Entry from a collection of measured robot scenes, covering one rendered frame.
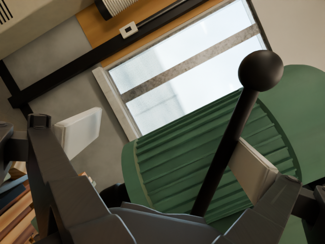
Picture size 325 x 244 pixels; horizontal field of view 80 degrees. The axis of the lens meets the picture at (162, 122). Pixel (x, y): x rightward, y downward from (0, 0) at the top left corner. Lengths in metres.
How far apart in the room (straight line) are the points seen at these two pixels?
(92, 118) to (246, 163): 0.13
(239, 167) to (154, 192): 0.13
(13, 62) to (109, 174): 1.29
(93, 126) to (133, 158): 0.13
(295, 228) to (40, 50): 2.02
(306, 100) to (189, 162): 0.16
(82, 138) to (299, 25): 1.92
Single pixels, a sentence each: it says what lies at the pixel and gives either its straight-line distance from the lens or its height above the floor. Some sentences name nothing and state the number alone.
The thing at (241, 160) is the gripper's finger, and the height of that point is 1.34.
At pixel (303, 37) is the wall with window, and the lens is 2.00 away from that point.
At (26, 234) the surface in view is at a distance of 0.50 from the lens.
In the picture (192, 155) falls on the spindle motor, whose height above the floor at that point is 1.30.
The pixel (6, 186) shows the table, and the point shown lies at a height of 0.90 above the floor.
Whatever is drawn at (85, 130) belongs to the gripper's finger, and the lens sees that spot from 0.17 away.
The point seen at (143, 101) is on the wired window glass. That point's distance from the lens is 1.78.
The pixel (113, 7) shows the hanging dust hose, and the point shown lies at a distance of 1.69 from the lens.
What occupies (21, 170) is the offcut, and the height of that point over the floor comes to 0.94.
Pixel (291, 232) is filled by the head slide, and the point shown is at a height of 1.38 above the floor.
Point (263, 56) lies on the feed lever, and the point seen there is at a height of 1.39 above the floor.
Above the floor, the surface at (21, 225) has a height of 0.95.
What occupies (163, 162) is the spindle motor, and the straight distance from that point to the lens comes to 0.28.
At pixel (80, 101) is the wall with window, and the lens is 1.88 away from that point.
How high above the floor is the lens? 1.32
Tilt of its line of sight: 7 degrees down
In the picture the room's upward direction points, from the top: 64 degrees clockwise
